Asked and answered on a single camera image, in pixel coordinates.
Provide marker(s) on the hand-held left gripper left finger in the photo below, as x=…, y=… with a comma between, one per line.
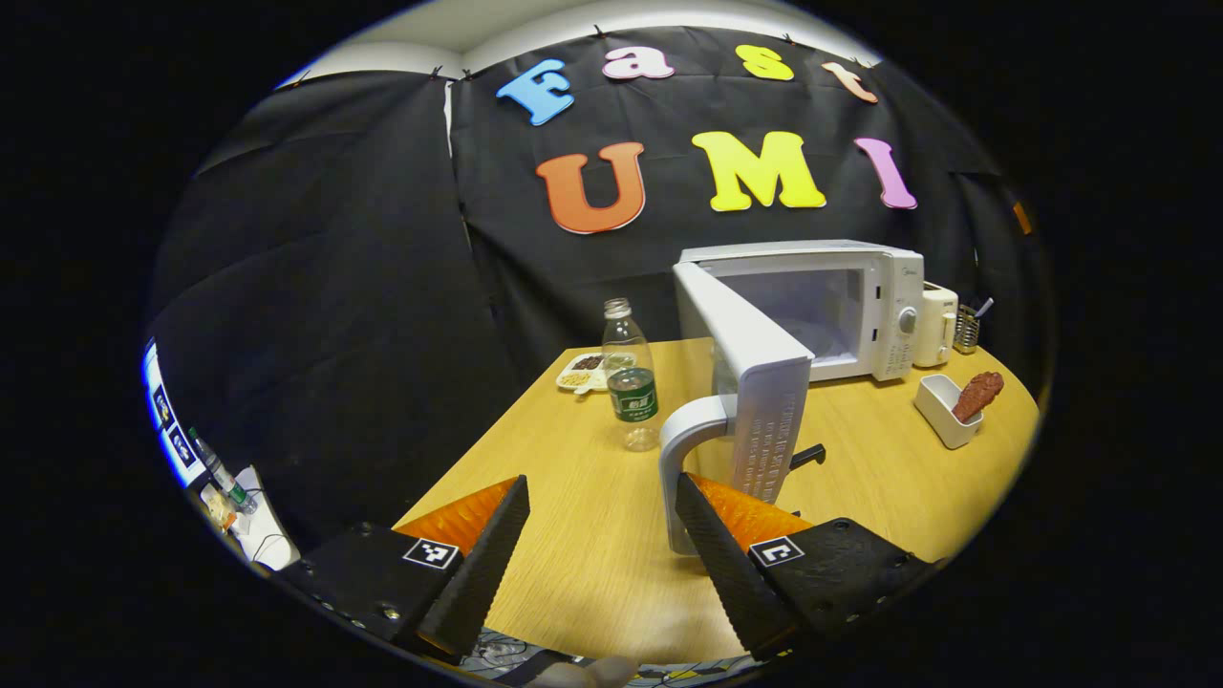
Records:
x=478, y=578

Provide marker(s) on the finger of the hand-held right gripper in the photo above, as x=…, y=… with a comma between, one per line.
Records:
x=1022, y=218

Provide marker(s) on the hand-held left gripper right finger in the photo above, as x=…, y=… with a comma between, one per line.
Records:
x=731, y=573

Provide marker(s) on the white microwave oven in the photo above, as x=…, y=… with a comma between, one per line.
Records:
x=764, y=401

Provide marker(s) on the brown meat piece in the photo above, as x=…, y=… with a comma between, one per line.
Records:
x=976, y=394

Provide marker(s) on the metal spoon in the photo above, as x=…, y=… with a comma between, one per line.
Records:
x=984, y=306

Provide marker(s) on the patterned grey fabric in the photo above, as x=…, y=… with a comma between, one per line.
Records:
x=688, y=674

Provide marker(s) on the white toaster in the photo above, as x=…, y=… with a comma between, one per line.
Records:
x=934, y=325

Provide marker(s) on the clear plastic water bottle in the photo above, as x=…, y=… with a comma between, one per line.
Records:
x=631, y=401

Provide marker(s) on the white rectangular dish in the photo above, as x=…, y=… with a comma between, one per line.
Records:
x=941, y=416

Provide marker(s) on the white side table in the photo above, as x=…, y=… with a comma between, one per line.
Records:
x=268, y=535

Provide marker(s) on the white divided snack tray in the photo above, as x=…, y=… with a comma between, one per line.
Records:
x=578, y=375

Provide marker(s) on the small green-capped bottle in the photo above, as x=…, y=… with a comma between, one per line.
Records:
x=222, y=473

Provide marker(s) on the blue and white sign board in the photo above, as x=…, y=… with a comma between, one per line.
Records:
x=167, y=420

